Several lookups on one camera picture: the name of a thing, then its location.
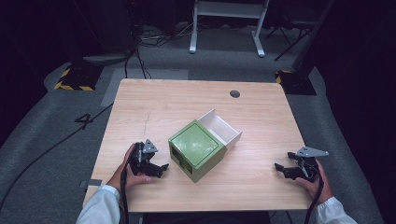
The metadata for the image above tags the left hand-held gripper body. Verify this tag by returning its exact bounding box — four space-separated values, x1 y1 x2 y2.
127 138 160 177

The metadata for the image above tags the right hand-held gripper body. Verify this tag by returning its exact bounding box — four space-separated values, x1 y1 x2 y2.
288 146 330 184

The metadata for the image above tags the green drawer cabinet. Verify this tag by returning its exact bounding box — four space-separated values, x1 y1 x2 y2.
168 119 229 184

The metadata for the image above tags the white drawer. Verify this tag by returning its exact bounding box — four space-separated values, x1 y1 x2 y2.
197 108 244 152

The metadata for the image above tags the person's left hand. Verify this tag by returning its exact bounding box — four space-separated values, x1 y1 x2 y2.
106 143 153 192

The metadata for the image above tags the person's right hand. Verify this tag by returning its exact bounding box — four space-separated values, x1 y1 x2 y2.
294 158 334 205

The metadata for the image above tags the black yellow striped stand base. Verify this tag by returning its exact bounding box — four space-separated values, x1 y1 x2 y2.
275 69 318 96
53 63 105 92

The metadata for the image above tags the dark stand with round base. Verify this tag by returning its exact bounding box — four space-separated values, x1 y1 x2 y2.
81 0 140 67

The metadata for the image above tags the black tripod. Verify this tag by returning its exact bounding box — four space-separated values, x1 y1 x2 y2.
264 20 314 63

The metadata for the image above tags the white metal stand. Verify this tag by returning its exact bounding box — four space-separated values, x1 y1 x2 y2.
189 0 271 59

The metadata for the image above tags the right hand-held gripper black cable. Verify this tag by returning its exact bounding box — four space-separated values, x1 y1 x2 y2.
304 167 325 224

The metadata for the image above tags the hand-held gripper black cable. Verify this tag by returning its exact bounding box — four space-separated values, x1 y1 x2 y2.
120 146 138 224
304 167 325 224

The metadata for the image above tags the left hand-held gripper black cable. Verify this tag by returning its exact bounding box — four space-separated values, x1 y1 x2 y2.
120 146 138 224

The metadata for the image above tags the long black floor cable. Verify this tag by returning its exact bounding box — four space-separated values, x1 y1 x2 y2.
0 102 114 214

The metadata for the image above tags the bundle of floor cables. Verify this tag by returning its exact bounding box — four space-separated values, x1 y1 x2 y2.
123 18 204 80

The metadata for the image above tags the grey metal stand post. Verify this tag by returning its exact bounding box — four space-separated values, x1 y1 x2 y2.
291 0 336 73

